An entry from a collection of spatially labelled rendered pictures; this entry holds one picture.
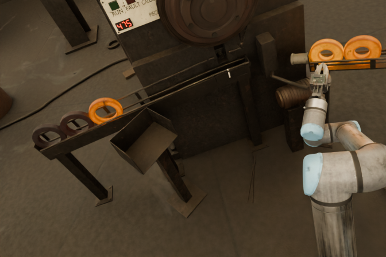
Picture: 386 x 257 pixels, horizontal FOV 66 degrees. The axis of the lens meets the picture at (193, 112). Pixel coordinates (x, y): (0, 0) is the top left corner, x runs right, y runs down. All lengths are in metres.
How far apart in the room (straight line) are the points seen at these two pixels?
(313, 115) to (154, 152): 0.77
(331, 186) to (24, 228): 2.21
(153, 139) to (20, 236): 1.40
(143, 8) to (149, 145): 0.68
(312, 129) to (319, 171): 0.47
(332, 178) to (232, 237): 1.06
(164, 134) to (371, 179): 1.00
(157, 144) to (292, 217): 0.87
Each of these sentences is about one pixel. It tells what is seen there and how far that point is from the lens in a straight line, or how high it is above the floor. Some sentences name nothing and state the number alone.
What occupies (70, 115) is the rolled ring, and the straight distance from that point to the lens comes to 1.78.
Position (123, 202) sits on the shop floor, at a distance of 2.24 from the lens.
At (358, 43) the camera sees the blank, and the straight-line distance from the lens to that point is 1.60.
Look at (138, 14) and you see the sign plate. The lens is 1.56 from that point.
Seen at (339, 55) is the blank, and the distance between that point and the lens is 1.64.
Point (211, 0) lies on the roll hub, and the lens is 1.33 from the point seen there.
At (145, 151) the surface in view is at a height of 0.59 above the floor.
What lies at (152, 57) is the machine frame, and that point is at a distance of 1.66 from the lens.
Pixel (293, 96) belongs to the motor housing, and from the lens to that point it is 1.72.
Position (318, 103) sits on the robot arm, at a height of 0.71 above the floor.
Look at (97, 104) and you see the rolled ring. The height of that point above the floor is 0.78.
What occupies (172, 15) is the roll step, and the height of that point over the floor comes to 1.12.
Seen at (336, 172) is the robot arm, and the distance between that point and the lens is 0.91.
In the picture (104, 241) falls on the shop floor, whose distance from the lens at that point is 2.18.
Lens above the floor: 1.71
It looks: 43 degrees down
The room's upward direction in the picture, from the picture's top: 23 degrees counter-clockwise
